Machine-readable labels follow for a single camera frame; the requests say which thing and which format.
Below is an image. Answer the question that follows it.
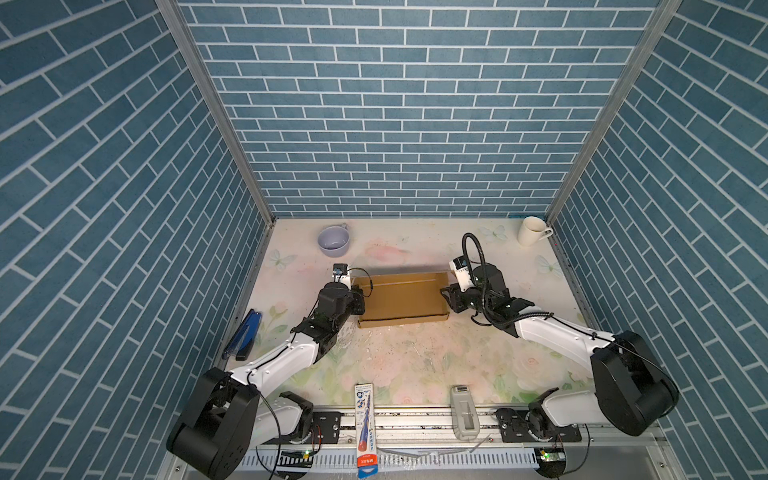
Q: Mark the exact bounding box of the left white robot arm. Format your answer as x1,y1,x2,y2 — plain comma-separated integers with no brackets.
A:
166,280,365,479

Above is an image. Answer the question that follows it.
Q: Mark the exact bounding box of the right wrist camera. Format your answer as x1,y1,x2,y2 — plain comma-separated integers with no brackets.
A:
450,255,474,292

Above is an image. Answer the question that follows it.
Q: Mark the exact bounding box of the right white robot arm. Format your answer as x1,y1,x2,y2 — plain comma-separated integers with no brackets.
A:
440,257,680,441

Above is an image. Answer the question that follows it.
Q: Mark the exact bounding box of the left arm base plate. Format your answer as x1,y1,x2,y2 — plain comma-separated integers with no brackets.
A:
281,411,343,445

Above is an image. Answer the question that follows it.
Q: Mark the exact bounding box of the blue stapler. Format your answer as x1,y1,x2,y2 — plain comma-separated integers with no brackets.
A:
222,309,262,361

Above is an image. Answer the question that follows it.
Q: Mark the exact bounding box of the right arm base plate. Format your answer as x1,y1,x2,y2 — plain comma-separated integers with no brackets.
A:
494,408,582,443

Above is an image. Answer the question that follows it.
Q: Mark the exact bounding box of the brown cardboard box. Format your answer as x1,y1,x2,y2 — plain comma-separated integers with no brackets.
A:
353,272,451,328

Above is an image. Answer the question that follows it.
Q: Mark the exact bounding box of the white ceramic mug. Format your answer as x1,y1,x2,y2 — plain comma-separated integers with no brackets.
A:
517,216,554,247

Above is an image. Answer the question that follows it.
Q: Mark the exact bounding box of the aluminium front rail frame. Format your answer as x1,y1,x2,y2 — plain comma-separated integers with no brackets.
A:
225,405,684,479

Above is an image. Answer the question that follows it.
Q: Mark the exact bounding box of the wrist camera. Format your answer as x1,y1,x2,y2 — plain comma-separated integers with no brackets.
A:
332,263,351,288
450,255,474,292

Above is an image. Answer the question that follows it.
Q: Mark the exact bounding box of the grey white remote device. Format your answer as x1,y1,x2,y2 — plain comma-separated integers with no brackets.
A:
450,385,480,441

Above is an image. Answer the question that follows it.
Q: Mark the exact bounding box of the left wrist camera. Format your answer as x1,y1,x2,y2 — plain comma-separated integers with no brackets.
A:
332,263,351,288

